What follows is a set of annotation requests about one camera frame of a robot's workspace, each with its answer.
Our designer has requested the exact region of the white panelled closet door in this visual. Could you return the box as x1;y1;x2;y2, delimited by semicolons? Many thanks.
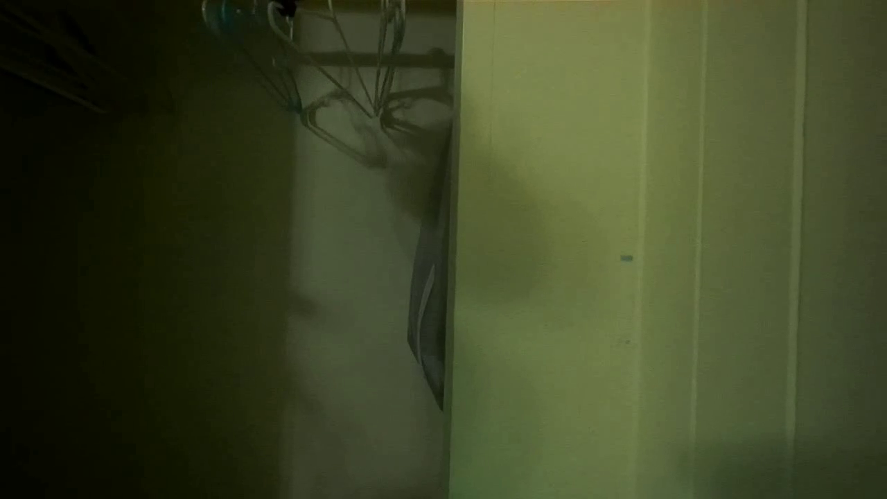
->
447;0;887;499

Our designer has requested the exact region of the dark grey hanging garment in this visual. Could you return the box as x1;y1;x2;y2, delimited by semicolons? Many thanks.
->
404;119;455;411

